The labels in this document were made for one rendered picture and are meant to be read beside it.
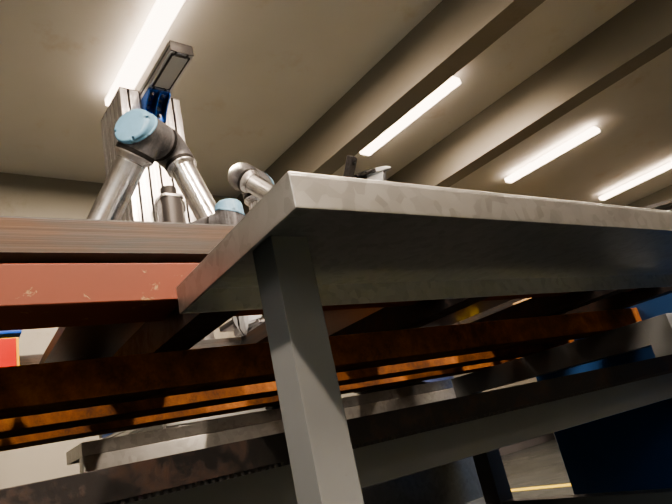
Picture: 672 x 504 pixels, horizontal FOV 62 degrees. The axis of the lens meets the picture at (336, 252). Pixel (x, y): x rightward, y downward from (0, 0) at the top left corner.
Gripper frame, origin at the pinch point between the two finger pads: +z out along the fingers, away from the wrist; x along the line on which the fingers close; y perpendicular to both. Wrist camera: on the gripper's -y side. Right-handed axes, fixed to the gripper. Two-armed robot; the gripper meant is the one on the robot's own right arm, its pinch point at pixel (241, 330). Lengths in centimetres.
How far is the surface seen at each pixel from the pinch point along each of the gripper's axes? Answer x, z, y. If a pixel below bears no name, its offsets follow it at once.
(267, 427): 16.6, 22.7, 11.0
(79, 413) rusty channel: -27, 18, -43
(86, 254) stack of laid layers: -62, 5, -47
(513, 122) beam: 131, -206, 361
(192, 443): 16.5, 23.2, -9.8
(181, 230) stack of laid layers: -62, 2, -36
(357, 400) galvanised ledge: 16.6, 19.8, 41.9
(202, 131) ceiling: 250, -235, 115
